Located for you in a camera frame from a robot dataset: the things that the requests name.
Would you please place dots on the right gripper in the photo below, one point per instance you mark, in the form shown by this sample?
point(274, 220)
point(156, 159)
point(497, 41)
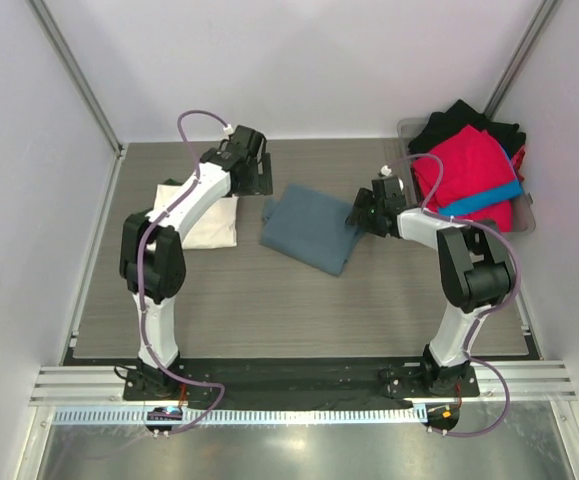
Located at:
point(365, 199)

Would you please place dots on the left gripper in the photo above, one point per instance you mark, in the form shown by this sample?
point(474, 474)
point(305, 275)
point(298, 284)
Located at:
point(262, 183)

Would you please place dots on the grey blue t shirt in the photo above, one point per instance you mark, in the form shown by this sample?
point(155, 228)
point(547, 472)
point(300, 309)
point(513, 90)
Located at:
point(310, 227)

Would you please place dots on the white t shirt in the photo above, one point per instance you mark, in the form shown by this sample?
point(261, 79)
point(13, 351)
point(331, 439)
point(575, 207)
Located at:
point(216, 228)

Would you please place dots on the dark green t shirt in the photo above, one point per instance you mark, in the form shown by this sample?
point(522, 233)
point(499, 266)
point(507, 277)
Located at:
point(171, 182)

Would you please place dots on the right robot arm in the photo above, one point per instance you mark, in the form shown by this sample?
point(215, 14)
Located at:
point(477, 270)

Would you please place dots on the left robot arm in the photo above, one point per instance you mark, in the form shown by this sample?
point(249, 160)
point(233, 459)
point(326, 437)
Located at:
point(152, 260)

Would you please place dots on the red t shirt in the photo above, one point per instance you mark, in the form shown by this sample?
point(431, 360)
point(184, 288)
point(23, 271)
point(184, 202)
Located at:
point(466, 164)

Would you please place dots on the black t shirt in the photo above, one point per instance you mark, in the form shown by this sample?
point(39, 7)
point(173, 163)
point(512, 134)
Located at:
point(443, 125)

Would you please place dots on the bright blue t shirt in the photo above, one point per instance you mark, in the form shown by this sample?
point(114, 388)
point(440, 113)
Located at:
point(488, 198)

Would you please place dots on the grey plastic bin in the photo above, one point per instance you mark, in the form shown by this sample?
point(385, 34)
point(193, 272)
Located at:
point(523, 218)

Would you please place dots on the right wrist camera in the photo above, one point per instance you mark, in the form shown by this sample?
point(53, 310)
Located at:
point(385, 171)

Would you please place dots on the aluminium front rail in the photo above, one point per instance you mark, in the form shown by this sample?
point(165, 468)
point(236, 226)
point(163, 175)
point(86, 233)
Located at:
point(522, 381)

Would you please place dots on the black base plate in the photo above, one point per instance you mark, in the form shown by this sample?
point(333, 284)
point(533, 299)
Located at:
point(295, 384)

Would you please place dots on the left aluminium frame post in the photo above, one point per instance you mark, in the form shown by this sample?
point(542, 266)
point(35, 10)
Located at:
point(66, 57)

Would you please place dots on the aluminium frame post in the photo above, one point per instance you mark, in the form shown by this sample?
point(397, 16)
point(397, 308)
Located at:
point(537, 26)
point(66, 57)

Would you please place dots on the right aluminium frame post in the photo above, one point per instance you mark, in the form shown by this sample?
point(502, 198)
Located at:
point(537, 26)

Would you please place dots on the slotted cable duct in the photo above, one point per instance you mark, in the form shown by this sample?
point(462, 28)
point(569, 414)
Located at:
point(170, 416)

